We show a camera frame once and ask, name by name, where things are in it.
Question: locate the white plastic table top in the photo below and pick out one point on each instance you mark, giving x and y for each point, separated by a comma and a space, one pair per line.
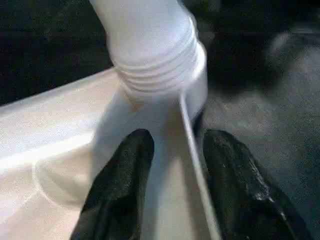
37, 125

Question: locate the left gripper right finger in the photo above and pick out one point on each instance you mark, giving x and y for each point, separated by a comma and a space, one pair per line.
240, 190

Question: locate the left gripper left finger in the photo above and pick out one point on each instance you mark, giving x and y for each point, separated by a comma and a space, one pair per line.
117, 190

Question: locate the white plastic table leg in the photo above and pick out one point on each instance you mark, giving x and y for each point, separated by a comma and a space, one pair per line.
140, 30

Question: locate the black work mat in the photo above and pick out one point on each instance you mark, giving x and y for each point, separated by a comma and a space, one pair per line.
250, 112

